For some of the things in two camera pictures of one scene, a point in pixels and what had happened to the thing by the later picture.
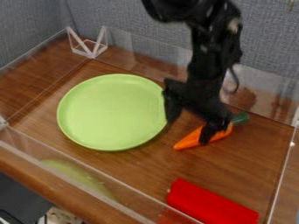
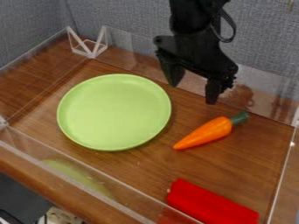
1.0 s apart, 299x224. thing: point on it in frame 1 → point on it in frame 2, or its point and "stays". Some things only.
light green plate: [113, 112] stays
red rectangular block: [205, 206] stays
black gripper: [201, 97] → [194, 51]
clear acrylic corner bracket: [85, 46] stays
